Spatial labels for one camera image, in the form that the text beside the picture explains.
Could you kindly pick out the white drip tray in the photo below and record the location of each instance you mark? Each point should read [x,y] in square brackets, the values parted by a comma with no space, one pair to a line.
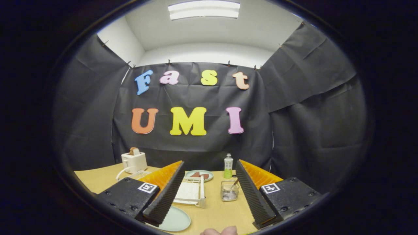
[189,191]

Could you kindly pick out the ceiling light panel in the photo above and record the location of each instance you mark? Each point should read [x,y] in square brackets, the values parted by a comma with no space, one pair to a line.
[204,9]

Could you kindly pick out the pale green dish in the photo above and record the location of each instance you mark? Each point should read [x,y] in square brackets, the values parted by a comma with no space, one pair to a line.
[211,176]

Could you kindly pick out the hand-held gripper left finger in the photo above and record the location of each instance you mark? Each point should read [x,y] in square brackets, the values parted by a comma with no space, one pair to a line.
[166,192]

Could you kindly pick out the red meat piece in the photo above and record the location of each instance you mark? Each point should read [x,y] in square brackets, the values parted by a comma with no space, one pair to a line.
[195,175]
[204,176]

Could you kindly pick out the pale green plate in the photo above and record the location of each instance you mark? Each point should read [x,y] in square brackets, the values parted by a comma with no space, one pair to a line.
[176,220]

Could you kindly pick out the brown bread slice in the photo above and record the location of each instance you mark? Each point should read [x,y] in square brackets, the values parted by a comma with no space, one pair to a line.
[134,151]

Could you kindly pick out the white toaster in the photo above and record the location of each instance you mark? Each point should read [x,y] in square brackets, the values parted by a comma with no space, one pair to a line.
[134,161]

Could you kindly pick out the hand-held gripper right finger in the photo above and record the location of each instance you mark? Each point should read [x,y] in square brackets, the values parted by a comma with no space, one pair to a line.
[254,192]

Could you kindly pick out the green drink bottle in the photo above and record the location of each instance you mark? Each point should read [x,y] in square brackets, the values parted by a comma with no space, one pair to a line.
[228,168]

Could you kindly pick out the black backdrop cloth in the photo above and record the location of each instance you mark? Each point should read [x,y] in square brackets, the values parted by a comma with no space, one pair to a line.
[196,147]

